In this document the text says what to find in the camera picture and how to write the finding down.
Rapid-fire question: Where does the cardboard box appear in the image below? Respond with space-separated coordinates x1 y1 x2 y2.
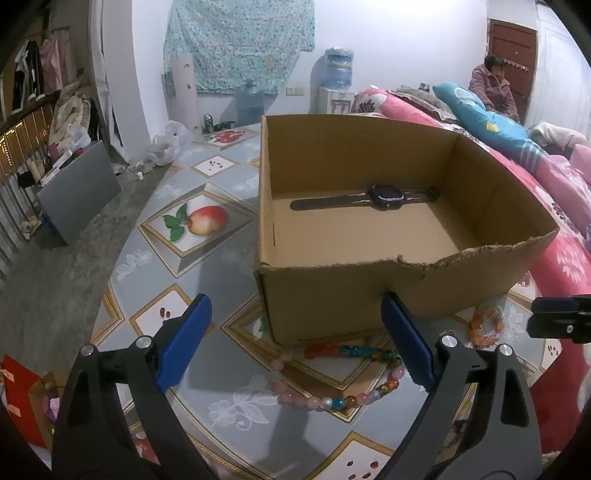
254 114 560 348

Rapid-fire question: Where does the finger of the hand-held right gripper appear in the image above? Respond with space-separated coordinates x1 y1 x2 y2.
526 316 591 343
531 296 591 319

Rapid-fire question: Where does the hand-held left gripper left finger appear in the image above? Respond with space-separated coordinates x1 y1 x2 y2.
52 293 218 480

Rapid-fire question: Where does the white water dispenser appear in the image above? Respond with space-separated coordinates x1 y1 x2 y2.
318 87 356 116

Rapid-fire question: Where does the grey board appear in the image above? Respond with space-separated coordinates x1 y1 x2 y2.
37 140 122 245

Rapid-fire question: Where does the pink floral blanket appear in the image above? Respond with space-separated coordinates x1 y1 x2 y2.
353 85 591 457

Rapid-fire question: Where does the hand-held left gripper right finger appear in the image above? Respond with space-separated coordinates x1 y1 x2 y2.
381 292 543 480

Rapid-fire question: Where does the brown door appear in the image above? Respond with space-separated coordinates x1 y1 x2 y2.
488 18 539 125

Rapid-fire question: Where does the blue floral wall cloth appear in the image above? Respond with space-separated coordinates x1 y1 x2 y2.
164 0 315 95

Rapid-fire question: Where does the empty clear water bottle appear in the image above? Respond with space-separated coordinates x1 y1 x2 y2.
236 79 266 127

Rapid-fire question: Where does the folded quilt pile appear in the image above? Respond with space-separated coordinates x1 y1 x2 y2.
48 80 93 148

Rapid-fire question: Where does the blue water bottle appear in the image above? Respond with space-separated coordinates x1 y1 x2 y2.
323 46 355 89

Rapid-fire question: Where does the red paper bag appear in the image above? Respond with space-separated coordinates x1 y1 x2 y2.
0 354 42 450

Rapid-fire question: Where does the brown carton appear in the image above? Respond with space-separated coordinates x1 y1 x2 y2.
28 371 63 450

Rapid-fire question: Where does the black and white hanging garment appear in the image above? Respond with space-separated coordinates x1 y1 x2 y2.
11 39 47 114

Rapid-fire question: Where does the multicolour bead necklace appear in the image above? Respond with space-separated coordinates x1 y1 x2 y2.
264 344 409 411

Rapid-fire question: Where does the pink hanging garment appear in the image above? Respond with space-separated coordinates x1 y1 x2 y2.
39 37 77 93

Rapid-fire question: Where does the white plastic bag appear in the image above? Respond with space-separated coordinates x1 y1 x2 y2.
147 120 191 167

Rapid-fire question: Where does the blue printed pillow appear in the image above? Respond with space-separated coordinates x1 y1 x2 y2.
431 82 546 174

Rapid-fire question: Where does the orange bead bracelet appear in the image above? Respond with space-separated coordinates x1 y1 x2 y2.
468 305 506 349

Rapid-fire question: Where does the wooden railing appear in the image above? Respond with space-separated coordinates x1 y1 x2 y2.
0 102 56 278

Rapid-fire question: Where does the black wrist watch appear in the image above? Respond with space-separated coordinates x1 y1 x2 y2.
290 185 439 212

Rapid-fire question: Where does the white dotted roll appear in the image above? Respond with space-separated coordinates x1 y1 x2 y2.
165 52 198 134

